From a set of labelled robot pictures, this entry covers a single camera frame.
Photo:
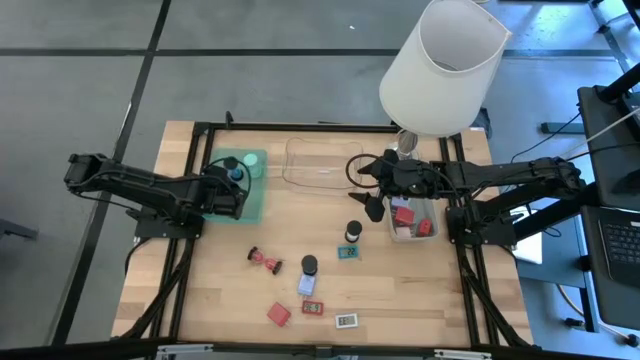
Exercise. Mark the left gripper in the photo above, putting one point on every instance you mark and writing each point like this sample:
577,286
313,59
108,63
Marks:
225,200

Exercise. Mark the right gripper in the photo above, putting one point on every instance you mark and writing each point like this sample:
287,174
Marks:
405,175

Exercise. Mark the bottle with black lid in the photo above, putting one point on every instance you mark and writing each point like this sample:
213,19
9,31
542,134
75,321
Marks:
230,163

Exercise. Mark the white power adapter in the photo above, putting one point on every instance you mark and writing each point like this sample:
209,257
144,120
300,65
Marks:
400,202
402,232

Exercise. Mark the white sand hourglass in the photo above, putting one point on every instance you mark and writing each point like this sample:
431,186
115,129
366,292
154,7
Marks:
353,227

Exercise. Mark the clear plastic bin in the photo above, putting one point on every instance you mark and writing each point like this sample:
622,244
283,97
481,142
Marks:
320,165

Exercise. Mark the red sand hourglass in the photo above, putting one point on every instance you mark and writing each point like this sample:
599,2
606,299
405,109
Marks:
265,260

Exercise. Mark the red power adapter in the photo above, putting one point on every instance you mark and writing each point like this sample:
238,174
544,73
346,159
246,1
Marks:
278,314
425,227

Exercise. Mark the purple sand hourglass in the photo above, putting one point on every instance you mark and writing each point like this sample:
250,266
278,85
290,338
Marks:
309,264

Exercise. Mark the lavender power adapter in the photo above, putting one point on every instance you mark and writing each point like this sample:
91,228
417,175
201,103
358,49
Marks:
306,285

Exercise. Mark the red tray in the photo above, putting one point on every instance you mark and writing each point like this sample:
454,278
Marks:
312,307

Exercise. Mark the white tray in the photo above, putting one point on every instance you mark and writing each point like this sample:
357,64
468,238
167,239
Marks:
346,320

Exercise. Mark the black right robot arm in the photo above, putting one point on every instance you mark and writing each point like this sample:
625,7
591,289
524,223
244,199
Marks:
500,175

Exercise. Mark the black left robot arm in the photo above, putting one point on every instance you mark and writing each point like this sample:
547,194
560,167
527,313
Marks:
150,187

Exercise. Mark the teal translucent plastic bin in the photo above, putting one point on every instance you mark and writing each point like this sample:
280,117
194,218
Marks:
257,210

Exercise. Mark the white translucent plastic bin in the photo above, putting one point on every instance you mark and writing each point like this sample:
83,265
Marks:
395,239

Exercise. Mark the table lamp with white shade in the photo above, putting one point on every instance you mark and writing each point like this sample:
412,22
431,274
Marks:
440,75

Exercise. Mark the white paper sheet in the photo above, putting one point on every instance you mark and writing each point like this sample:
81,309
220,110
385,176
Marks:
530,250

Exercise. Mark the black diagonal support beam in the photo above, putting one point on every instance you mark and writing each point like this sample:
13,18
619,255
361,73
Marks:
555,212

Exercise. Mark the black floor stand foot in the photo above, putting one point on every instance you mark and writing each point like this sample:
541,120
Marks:
562,128

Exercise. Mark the grey furniture foot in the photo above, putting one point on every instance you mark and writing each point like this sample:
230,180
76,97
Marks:
15,229

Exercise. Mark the black front crossbar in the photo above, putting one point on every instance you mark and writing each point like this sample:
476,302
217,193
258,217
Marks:
75,350

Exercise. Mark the black side desk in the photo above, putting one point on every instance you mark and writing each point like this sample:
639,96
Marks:
600,150

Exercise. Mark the black laptop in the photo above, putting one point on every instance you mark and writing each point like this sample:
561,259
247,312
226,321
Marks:
622,245

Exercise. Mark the small black frame clip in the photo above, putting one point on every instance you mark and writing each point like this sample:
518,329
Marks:
229,119

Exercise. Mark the black aluminium table frame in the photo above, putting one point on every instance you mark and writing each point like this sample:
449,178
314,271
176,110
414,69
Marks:
300,126

